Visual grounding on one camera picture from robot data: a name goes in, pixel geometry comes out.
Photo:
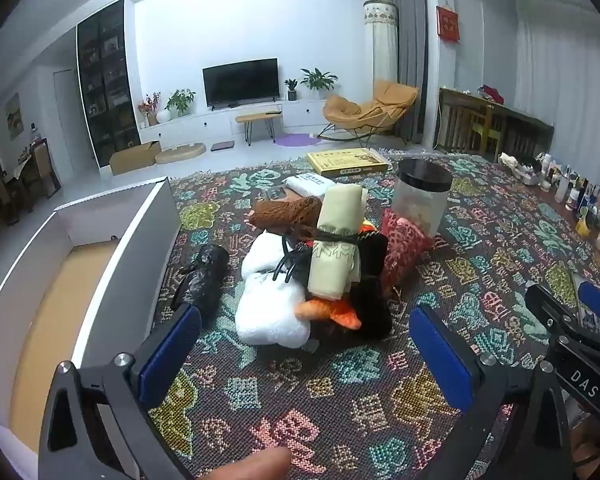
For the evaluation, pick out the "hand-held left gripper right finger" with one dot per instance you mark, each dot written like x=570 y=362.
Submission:
x=440 y=355

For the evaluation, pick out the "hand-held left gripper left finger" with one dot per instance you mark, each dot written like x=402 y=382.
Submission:
x=172 y=355

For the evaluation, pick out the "black garbage bag roll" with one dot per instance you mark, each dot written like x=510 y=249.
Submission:
x=205 y=280

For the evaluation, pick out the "black headband bundle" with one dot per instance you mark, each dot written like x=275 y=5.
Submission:
x=372 y=300

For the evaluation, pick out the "white plush toy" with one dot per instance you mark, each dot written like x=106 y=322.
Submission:
x=265 y=310

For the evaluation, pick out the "white storage box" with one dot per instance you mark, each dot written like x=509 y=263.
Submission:
x=130 y=260

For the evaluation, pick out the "red patterned pouch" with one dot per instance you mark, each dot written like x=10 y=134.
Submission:
x=405 y=245

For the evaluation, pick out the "orange fish plush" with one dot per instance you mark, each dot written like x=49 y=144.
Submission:
x=330 y=312

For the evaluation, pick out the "beige cloth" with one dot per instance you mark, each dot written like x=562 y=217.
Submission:
x=335 y=265

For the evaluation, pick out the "brown knitted scarf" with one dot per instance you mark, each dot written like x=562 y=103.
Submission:
x=285 y=212

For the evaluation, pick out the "person's left hand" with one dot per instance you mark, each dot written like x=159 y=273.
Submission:
x=255 y=465

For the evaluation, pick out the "row of small bottles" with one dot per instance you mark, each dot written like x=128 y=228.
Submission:
x=570 y=190

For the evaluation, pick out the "colourful patterned woven blanket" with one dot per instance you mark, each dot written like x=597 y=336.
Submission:
x=330 y=410

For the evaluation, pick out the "clear jar with black lid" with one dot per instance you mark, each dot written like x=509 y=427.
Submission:
x=420 y=200

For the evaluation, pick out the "dark wooden desk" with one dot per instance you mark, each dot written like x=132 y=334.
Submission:
x=525 y=132

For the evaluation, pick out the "wooden chair with yellow seat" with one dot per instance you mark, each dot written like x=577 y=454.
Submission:
x=485 y=130

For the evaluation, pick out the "cardboard box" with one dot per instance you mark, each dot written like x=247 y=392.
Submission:
x=132 y=160

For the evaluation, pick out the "beige round cushion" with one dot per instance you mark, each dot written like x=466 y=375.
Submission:
x=180 y=154

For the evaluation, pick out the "dark flat scale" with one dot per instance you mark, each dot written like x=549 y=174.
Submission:
x=222 y=146

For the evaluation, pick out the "yellow flat box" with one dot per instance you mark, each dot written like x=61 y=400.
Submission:
x=347 y=161

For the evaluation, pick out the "white packet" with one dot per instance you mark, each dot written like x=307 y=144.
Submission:
x=310 y=182

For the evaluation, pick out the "red item on desk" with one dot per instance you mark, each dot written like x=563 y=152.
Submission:
x=491 y=94

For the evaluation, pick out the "white sheer curtain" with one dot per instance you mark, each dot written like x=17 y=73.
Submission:
x=565 y=85

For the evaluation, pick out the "wooden dining chair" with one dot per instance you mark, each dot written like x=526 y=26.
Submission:
x=42 y=165

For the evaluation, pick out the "white television cabinet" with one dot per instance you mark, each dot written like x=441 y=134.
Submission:
x=200 y=122

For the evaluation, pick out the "white round vase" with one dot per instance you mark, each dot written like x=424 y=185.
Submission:
x=163 y=116

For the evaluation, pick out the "purple round mat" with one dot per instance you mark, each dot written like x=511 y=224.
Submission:
x=292 y=140

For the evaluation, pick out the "red flowers in vase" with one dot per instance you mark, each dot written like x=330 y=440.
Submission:
x=150 y=105

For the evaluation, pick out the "small wooden side table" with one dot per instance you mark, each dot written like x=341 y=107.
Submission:
x=257 y=117

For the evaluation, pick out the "green potted plant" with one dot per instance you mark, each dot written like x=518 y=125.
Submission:
x=180 y=100

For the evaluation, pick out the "tan rocking chair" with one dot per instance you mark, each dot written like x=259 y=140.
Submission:
x=380 y=105

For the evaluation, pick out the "white door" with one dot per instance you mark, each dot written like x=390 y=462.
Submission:
x=65 y=120

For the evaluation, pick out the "black display cabinet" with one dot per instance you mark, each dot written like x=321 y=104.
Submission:
x=107 y=85

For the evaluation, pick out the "black television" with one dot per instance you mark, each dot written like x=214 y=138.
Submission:
x=240 y=82

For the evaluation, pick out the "small plant in dark pot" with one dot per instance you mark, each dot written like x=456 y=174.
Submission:
x=291 y=89

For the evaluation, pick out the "covered standing air conditioner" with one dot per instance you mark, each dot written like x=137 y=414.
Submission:
x=380 y=60

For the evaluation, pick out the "large leafy potted plant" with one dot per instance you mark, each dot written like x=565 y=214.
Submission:
x=319 y=80

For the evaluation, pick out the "grey curtain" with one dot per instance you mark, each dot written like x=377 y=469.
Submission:
x=410 y=35

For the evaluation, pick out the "framed wall painting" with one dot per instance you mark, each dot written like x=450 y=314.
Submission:
x=14 y=116

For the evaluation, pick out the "red wall hanging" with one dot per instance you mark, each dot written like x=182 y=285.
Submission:
x=448 y=24

